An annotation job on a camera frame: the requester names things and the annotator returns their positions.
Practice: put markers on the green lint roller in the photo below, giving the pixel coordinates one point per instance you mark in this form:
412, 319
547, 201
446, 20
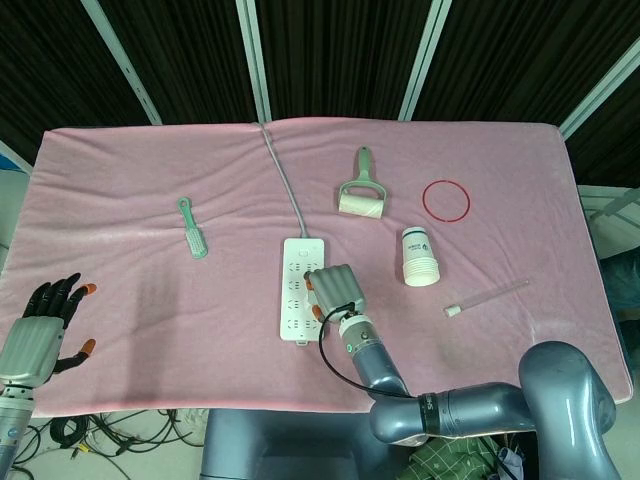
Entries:
361, 202

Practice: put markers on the white plastic bottle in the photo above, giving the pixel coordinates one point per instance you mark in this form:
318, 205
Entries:
419, 260

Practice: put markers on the white partition post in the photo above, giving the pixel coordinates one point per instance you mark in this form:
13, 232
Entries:
600, 90
425, 55
255, 60
125, 65

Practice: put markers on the clear tube with white cap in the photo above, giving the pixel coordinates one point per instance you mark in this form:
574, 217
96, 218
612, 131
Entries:
454, 311

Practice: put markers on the white power strip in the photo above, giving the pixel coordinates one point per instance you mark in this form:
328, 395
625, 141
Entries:
296, 260

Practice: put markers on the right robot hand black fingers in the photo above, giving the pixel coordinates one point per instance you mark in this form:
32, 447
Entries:
337, 290

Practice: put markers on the pink cloth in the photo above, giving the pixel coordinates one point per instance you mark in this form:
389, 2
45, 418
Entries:
150, 190

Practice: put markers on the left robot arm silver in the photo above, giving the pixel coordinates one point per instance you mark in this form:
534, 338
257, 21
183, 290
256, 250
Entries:
12, 420

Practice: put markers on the small green brush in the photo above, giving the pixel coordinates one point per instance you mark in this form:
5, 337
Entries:
194, 235

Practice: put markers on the green checked cloth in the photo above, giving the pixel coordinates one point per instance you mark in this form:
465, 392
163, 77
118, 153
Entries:
450, 457

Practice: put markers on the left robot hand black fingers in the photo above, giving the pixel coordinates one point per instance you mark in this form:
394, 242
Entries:
30, 340

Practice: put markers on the grey-blue robot torso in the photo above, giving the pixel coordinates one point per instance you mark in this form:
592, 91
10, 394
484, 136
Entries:
280, 445

